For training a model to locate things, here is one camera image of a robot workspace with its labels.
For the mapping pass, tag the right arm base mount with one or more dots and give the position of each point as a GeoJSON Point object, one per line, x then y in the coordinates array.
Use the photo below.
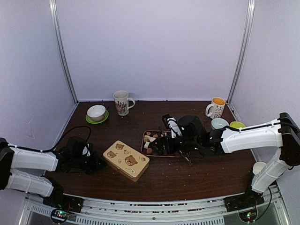
{"type": "Point", "coordinates": [239, 202]}

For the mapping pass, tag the floral mug beige inside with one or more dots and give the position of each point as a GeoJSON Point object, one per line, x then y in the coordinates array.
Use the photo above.
{"type": "Point", "coordinates": [123, 102]}

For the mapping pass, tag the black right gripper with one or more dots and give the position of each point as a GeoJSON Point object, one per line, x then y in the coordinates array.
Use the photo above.
{"type": "Point", "coordinates": [167, 141]}

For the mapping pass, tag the metal tongs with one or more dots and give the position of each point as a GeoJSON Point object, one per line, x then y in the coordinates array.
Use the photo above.
{"type": "Point", "coordinates": [173, 144]}

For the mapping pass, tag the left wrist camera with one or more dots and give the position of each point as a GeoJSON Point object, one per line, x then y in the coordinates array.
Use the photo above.
{"type": "Point", "coordinates": [87, 150]}

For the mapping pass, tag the yellow-green bowl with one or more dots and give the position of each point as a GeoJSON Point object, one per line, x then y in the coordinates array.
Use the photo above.
{"type": "Point", "coordinates": [237, 124]}

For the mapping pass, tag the right aluminium frame post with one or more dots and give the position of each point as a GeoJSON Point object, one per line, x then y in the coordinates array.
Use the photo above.
{"type": "Point", "coordinates": [243, 48]}

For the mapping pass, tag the white mug yellow inside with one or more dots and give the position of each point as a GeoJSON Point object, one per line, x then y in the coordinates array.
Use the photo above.
{"type": "Point", "coordinates": [215, 108]}

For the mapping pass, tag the metal front rail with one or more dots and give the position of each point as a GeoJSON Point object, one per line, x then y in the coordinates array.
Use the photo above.
{"type": "Point", "coordinates": [210, 211]}

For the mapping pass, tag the white cup near arm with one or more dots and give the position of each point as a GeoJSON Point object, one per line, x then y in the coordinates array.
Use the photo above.
{"type": "Point", "coordinates": [258, 166]}

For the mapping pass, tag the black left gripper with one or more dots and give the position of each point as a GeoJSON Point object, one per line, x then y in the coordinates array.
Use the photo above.
{"type": "Point", "coordinates": [95, 165]}

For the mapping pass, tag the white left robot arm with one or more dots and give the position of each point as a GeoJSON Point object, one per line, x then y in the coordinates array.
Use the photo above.
{"type": "Point", "coordinates": [21, 168]}

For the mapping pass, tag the white bowl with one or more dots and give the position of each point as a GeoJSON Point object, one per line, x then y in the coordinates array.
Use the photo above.
{"type": "Point", "coordinates": [96, 112]}

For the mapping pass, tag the red lacquer tray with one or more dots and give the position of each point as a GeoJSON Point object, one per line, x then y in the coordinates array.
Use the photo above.
{"type": "Point", "coordinates": [151, 142]}

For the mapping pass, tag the pale blue bowl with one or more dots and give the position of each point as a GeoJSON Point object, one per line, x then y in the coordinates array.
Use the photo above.
{"type": "Point", "coordinates": [218, 123]}

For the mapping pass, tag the green saucer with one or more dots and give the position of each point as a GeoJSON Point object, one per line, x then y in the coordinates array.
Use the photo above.
{"type": "Point", "coordinates": [90, 121]}

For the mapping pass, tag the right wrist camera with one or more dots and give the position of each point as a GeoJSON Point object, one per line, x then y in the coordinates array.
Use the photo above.
{"type": "Point", "coordinates": [171, 124]}

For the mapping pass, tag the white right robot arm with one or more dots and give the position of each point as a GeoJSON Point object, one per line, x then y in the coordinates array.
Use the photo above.
{"type": "Point", "coordinates": [282, 133]}

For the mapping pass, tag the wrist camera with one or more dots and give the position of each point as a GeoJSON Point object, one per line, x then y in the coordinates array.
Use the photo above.
{"type": "Point", "coordinates": [171, 124]}
{"type": "Point", "coordinates": [87, 150]}

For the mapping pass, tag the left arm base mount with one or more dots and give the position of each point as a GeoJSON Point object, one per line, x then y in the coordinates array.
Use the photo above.
{"type": "Point", "coordinates": [68, 203]}

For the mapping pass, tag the bear print tin lid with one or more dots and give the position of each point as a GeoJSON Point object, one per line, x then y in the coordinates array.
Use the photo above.
{"type": "Point", "coordinates": [126, 160]}

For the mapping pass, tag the aluminium frame post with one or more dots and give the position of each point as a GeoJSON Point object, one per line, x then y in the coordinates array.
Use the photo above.
{"type": "Point", "coordinates": [63, 59]}
{"type": "Point", "coordinates": [243, 48]}

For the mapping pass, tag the left aluminium frame post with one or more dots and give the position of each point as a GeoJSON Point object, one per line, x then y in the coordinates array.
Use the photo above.
{"type": "Point", "coordinates": [63, 59]}

